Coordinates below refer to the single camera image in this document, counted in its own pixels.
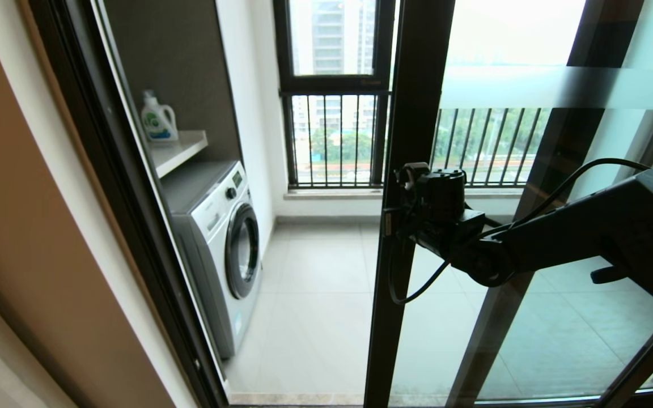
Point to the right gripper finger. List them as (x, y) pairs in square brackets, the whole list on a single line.
[(405, 230), (406, 202)]

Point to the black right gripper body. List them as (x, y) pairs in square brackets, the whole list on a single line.
[(442, 215)]

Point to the long stone window sill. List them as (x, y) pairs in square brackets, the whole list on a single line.
[(332, 194)]

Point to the long black window railing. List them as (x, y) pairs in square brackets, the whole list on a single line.
[(332, 183)]

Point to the grey high-rise building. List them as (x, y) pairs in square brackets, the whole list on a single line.
[(329, 34)]

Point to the silver front-load washing machine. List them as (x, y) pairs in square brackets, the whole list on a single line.
[(213, 226)]

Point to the white shelf board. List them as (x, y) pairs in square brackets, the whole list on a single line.
[(179, 152)]

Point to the white detergent bottle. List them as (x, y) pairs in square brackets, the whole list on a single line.
[(158, 126)]

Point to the dark brown niche panel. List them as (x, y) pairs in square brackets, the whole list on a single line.
[(168, 45)]

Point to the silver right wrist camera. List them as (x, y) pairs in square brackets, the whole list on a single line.
[(411, 174)]

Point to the black window frame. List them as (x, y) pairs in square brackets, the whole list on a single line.
[(332, 84)]

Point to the dark outer door frame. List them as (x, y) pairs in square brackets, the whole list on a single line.
[(88, 113)]

